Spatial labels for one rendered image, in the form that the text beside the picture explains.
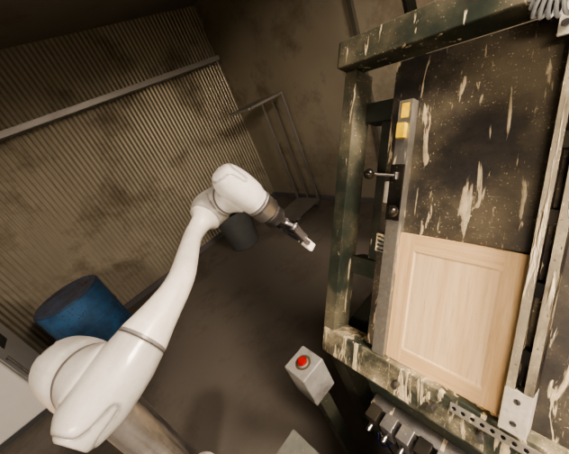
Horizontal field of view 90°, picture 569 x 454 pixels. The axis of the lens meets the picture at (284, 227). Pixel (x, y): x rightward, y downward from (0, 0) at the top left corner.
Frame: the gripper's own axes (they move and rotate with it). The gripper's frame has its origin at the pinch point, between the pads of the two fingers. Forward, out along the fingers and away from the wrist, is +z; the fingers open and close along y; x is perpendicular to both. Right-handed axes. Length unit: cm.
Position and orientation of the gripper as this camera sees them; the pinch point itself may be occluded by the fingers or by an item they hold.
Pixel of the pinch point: (306, 243)
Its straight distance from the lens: 104.0
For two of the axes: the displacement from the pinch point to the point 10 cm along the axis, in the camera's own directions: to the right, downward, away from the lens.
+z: 6.5, 5.2, 5.5
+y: -5.9, -1.0, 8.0
